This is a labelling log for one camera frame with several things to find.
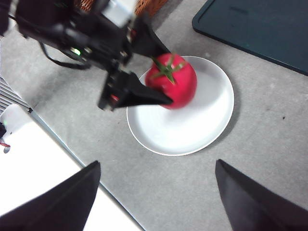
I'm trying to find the red tomato with green calyx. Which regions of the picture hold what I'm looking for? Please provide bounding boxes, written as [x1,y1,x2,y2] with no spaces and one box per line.
[145,52,198,110]

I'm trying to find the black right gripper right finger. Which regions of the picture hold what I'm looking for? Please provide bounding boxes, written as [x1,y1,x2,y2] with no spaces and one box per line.
[215,159,308,231]

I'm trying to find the grey ribbed panel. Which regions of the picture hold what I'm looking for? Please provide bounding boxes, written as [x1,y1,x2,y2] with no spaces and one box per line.
[0,77,33,114]

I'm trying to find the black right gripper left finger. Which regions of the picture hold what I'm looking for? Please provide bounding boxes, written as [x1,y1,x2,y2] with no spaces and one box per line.
[0,160,101,231]

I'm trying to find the black cable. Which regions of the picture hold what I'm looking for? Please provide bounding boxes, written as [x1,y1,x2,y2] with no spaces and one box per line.
[39,42,92,70]

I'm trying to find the brown wicker basket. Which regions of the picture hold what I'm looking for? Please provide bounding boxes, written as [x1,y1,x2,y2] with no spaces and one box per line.
[74,0,169,16]

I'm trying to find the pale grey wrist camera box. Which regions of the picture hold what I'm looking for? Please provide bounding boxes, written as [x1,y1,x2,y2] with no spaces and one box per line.
[103,0,137,26]

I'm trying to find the white round plate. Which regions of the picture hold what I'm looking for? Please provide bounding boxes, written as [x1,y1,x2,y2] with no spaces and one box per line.
[126,55,235,156]

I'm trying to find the black rectangular tray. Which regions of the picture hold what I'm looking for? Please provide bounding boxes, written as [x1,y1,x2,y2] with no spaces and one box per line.
[192,0,308,77]

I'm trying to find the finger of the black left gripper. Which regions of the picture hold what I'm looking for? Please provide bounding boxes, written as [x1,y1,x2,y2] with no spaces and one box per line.
[132,14,172,58]
[117,72,174,109]

